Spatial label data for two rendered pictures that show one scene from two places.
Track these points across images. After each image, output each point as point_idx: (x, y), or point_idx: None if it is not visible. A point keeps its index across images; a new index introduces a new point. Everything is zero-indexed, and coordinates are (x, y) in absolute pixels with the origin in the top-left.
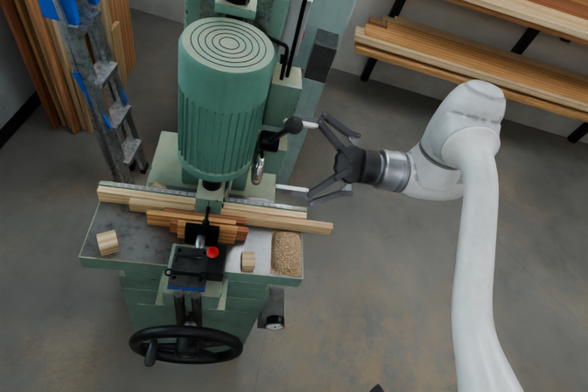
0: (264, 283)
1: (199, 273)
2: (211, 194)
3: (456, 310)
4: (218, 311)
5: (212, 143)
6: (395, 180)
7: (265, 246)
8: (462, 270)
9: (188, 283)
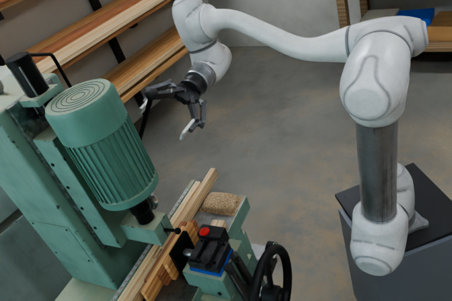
0: (239, 228)
1: (218, 243)
2: (156, 220)
3: (296, 51)
4: (251, 261)
5: (133, 156)
6: (208, 74)
7: (210, 216)
8: (276, 41)
9: (223, 252)
